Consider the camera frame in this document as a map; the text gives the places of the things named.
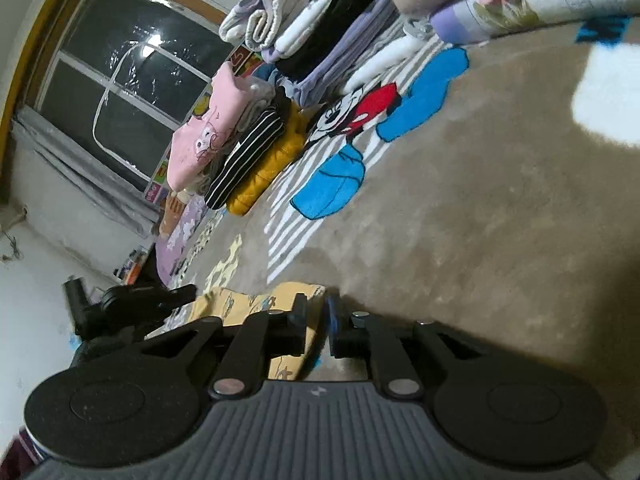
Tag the window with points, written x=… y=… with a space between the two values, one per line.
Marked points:
x=100 y=85

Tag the pile of small desk items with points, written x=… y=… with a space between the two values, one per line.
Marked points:
x=129 y=265

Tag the purple printed bed sheet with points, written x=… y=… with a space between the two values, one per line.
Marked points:
x=185 y=230

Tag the pink printed folded garment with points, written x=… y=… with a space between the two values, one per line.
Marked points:
x=205 y=130

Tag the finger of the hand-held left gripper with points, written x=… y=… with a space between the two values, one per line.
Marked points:
x=177 y=297

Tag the tall stack of folded clothes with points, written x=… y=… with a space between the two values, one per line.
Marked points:
x=320 y=25

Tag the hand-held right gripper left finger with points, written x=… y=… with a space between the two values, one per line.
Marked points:
x=300 y=317

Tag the person's maroon clothing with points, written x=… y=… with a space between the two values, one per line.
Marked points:
x=22 y=447

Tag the grey curtain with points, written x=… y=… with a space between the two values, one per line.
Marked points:
x=75 y=175

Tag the black striped folded garment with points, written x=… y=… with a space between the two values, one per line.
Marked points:
x=245 y=160

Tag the grey cartoon printed blanket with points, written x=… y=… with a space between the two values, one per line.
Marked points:
x=475 y=185

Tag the tan printed pillow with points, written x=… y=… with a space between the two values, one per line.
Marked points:
x=175 y=210

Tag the yellow printed garment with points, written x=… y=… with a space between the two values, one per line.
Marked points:
x=235 y=302

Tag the mustard folded garment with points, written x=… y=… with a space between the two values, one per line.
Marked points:
x=270 y=170

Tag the floral lavender folded cloth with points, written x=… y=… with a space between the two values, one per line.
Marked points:
x=500 y=15

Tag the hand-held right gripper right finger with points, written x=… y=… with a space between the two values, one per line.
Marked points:
x=330 y=317

